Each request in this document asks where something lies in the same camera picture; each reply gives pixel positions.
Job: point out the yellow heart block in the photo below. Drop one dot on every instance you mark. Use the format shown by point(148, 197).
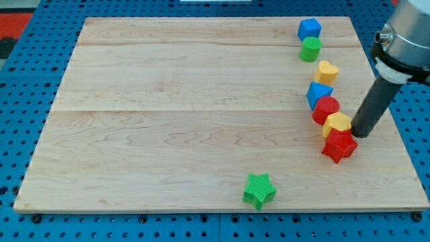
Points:
point(326, 73)

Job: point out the green cylinder block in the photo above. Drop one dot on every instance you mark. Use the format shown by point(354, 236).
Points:
point(310, 49)

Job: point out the red cylinder block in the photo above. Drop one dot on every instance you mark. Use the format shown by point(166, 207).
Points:
point(325, 106)

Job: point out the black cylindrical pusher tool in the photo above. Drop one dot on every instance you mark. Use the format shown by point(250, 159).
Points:
point(372, 108)

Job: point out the yellow hexagon block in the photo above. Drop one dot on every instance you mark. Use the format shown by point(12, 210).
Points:
point(337, 120)

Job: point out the blue cube block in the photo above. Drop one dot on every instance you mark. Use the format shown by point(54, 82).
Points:
point(309, 28)

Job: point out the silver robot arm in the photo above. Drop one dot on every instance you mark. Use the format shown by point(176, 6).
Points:
point(401, 48)

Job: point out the wooden board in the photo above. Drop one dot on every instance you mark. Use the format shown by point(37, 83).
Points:
point(171, 114)

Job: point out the green star block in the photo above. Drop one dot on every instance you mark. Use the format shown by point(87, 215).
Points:
point(258, 191)

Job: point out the red star block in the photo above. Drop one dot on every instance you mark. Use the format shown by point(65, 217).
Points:
point(339, 145)

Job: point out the blue triangle block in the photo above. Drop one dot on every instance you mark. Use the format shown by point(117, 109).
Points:
point(316, 91)

